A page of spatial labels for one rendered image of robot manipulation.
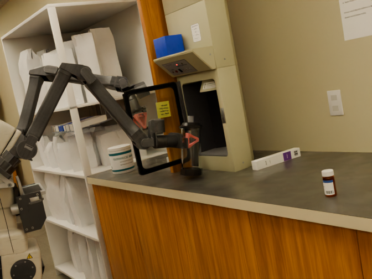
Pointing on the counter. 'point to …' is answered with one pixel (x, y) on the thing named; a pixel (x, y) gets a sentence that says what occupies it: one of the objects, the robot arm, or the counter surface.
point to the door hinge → (181, 101)
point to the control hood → (201, 63)
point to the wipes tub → (121, 159)
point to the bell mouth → (207, 85)
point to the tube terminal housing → (238, 118)
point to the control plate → (179, 67)
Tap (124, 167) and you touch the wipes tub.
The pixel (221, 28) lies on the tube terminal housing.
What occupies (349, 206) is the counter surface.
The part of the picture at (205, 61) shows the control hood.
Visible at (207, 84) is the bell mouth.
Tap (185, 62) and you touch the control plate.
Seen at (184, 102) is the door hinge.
